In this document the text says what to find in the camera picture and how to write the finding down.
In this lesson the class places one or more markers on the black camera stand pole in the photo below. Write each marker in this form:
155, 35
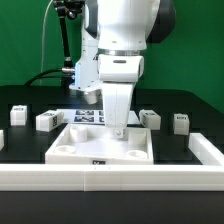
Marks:
67, 9

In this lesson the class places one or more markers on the white block at left edge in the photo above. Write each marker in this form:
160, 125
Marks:
1, 139

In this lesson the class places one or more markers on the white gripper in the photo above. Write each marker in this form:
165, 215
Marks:
119, 75

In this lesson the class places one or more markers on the sheet with AprilTag markers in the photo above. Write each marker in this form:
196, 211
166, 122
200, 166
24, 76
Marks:
82, 116

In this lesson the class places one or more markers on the white U-shaped obstacle fence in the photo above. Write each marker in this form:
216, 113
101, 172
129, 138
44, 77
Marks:
49, 177

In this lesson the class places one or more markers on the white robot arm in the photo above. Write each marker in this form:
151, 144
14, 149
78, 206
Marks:
114, 33

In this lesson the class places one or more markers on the white square tabletop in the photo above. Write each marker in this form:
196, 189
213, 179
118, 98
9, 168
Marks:
80, 144

